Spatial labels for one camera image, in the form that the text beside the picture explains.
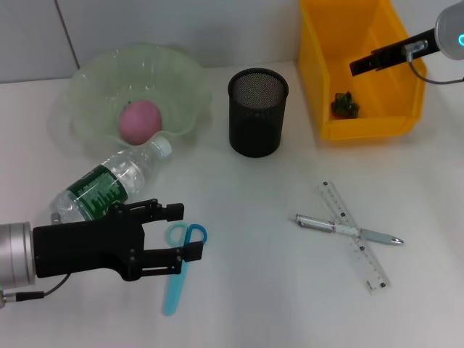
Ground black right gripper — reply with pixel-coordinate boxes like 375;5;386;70
349;27;438;77

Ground pink peach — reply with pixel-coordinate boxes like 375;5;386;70
118;99;163;146

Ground black mesh pen holder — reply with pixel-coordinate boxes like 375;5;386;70
227;67;290;159

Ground yellow plastic bin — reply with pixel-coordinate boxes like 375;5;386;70
299;0;428;141

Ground blue and teal scissors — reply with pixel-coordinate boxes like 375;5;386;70
161;223;208;316

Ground translucent green fruit bowl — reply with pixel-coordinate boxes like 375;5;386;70
65;45;213;148

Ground silver white pen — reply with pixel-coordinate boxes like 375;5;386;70
289;212;404;246

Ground clear plastic ruler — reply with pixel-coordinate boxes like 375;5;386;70
314;181;392;295

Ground green plastic wrapper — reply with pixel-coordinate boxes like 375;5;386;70
329;90;362;120

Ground clear green-label water bottle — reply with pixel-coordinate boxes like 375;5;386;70
49;136;173;224

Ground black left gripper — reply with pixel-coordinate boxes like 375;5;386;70
32;198;204;282

